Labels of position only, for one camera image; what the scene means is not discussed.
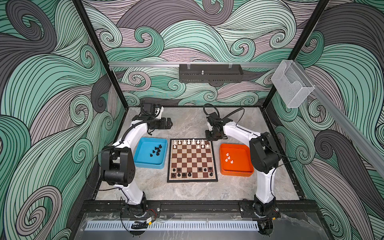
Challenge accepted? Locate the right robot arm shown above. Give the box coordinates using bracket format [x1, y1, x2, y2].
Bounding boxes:
[203, 104, 280, 207]

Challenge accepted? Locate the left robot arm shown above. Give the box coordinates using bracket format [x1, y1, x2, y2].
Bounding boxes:
[98, 103, 173, 209]

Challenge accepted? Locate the aluminium rail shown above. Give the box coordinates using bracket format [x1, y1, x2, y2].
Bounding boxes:
[108, 61, 280, 69]

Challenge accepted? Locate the white slotted cable duct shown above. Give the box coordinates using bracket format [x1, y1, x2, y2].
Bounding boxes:
[85, 221, 259, 232]

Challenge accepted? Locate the blue plastic tray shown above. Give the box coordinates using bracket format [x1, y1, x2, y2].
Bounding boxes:
[134, 138, 168, 169]

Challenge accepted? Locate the clear plastic wall bin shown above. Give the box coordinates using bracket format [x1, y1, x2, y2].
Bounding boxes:
[271, 60, 315, 109]

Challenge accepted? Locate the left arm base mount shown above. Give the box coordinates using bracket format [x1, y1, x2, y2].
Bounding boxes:
[121, 201, 161, 219]

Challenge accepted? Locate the folding chess board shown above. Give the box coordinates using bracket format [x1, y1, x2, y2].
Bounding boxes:
[167, 139, 218, 183]

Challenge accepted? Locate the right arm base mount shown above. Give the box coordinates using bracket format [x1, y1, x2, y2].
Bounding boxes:
[239, 199, 281, 220]

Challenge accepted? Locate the black perforated wall shelf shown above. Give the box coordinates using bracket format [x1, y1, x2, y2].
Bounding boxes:
[179, 65, 244, 84]

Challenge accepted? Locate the orange plastic tray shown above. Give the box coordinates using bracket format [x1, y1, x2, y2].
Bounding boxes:
[220, 144, 254, 177]

